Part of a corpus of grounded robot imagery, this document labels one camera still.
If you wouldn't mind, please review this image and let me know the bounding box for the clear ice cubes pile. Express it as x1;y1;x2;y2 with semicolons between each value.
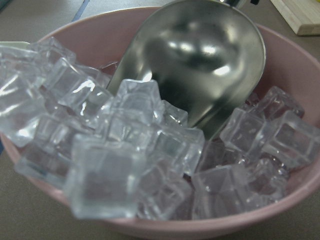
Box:
0;38;320;220

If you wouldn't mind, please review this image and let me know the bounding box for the metal ice scoop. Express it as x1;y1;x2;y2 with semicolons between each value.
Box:
108;0;266;140

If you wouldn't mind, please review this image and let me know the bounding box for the wooden cutting board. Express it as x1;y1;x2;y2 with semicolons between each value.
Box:
270;0;320;36

